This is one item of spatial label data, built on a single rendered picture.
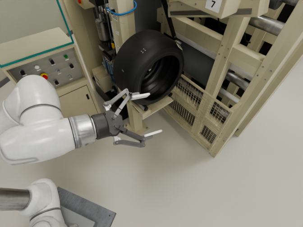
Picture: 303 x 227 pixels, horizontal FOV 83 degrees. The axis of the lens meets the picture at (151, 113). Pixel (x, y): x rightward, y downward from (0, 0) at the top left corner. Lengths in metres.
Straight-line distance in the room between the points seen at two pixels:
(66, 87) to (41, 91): 1.28
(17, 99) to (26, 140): 0.15
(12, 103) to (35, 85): 0.07
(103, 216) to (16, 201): 0.56
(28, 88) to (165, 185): 1.78
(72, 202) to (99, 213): 0.22
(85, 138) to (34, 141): 0.11
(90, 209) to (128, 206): 0.69
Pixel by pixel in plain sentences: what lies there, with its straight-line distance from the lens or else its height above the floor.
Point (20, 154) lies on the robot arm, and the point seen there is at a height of 1.67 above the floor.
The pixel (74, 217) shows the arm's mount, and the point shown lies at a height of 0.73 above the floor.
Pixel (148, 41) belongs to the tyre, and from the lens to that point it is 1.21.
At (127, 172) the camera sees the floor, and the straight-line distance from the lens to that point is 2.17.
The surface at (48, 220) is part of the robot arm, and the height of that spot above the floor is 0.99.
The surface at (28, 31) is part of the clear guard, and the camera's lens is 1.58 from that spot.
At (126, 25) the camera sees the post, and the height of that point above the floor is 1.44.
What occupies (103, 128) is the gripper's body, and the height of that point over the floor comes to 1.63.
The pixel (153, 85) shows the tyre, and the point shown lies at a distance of 1.64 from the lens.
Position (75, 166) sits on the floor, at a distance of 2.36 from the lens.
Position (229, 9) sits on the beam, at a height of 1.67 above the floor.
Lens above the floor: 2.03
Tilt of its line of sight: 52 degrees down
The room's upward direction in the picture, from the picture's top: straight up
